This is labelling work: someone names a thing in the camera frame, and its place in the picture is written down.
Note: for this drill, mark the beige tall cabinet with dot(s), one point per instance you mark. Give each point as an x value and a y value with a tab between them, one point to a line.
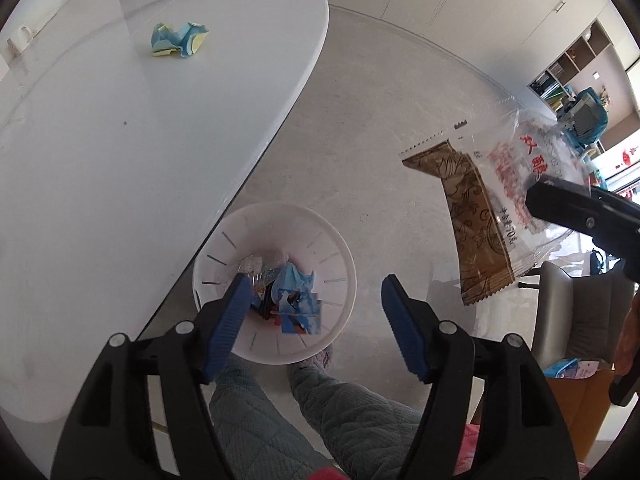
500	20

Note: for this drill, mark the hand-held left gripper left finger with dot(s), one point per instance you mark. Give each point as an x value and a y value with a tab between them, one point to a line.
227	330

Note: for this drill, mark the pink garment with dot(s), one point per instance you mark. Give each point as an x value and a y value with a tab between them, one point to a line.
472	447

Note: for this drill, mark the grey quilted pants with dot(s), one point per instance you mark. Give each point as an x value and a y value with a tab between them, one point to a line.
330	420

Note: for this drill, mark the clear brown snack bag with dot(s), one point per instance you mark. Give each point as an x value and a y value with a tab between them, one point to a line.
480	210

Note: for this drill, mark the teal yellow crumpled paper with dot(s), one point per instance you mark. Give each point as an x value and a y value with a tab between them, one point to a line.
180	40

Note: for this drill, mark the cardboard box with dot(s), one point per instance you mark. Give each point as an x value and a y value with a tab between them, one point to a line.
575	410

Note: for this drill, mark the blue face mask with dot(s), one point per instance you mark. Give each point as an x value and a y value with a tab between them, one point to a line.
295	275

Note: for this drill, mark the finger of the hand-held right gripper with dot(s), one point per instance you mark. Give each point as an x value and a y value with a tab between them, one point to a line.
575	205

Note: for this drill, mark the blue packet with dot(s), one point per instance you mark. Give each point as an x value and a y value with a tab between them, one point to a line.
562	367

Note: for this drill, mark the blue white carton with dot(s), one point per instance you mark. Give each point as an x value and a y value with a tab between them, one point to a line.
300	310

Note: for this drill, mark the grey upholstered chair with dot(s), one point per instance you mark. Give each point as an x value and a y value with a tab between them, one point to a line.
575	310

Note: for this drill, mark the person's right hand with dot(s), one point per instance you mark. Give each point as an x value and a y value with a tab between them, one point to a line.
631	335

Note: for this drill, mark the white mug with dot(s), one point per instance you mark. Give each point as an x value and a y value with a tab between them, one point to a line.
17	40

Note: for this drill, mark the open shelf unit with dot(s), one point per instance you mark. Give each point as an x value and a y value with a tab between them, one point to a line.
575	65

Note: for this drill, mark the grey slippers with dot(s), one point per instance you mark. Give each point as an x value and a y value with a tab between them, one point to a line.
317	360

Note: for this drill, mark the white plastic trash bin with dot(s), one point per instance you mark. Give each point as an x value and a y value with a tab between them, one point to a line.
330	260

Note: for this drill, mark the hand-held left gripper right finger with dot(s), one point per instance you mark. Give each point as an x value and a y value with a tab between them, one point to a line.
402	330

